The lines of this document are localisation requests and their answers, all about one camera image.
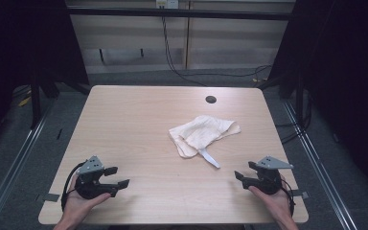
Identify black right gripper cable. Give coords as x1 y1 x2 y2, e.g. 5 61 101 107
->
279 177 297 219

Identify long black wall cable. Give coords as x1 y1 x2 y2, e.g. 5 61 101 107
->
160 15 273 88

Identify black stand leg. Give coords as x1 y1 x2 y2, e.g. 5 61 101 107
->
29 71 43 130

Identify metal floor rail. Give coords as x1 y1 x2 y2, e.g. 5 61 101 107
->
282 99 359 230
0 97 58 230

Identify white wall socket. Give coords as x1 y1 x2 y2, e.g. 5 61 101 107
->
154 0 180 10

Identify person's left hand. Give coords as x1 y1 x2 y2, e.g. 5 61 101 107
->
61 173 112 225

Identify black floor cables bundle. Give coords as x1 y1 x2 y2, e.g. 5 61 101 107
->
273 89 313 146

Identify grey tape strip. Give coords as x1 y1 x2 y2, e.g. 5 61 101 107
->
288 189 311 200
42 193 61 203

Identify yellow floor item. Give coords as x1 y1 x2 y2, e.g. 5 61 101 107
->
17 95 33 108

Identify cream cloth with red print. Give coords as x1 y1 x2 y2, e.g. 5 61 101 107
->
168 114 242 170

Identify person's right hand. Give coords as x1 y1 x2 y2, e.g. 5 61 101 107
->
247 173 294 222

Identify black curtain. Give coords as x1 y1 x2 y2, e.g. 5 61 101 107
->
258 0 368 196
0 0 91 154

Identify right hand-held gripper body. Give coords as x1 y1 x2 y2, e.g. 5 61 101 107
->
247 155 294 196

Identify black horizontal metal bar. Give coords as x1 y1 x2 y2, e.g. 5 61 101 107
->
66 7 297 22

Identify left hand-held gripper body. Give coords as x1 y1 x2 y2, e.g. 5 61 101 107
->
74 155 120 200

